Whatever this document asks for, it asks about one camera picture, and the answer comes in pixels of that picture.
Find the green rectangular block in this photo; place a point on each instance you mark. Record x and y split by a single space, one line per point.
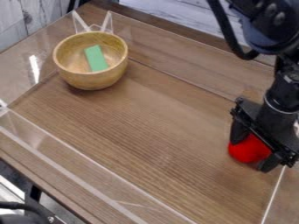
94 58

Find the black table leg bracket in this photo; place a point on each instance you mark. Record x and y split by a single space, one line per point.
57 216

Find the red plush fruit green leaves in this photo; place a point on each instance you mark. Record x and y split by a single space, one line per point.
249 150

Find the clear acrylic tray wall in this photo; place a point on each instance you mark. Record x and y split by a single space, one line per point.
134 154

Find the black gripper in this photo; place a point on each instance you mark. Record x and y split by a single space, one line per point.
272 127

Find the wooden bowl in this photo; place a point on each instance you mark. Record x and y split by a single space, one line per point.
70 61

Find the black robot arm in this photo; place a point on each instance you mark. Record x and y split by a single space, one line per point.
271 32

